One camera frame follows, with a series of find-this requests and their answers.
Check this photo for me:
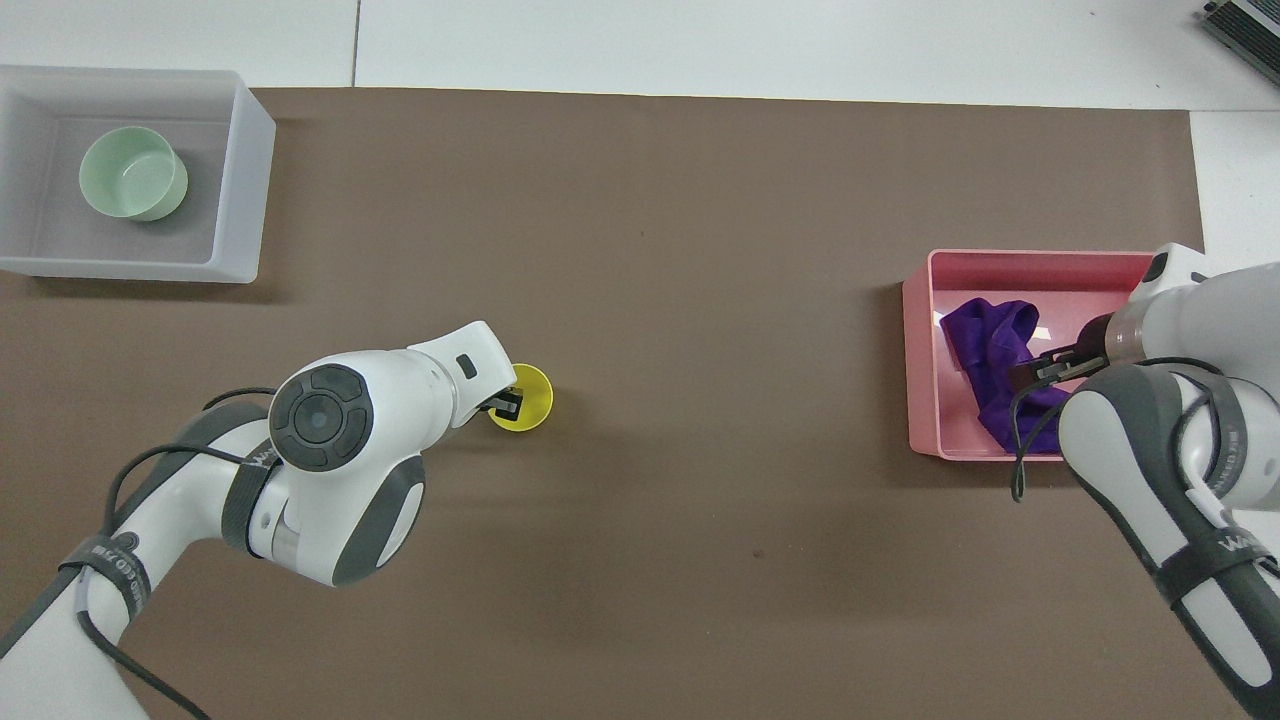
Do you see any yellow plastic cup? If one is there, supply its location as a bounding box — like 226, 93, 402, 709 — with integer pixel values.
487, 364, 554, 433

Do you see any black cable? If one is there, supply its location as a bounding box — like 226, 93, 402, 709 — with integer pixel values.
76, 387, 278, 720
1008, 355, 1227, 504

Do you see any grey metal device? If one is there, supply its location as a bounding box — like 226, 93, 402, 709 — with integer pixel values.
1200, 0, 1280, 87

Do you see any purple cloth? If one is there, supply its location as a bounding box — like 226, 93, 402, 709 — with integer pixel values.
940, 298, 1073, 456

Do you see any light green bowl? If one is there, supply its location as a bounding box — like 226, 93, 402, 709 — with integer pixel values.
79, 126, 189, 222

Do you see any translucent grey plastic box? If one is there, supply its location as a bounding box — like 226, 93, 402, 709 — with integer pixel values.
0, 65, 277, 285

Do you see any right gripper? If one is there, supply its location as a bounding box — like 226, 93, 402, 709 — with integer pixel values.
1008, 314, 1117, 397

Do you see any pink plastic box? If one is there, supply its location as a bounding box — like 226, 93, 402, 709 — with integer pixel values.
902, 249, 1163, 462

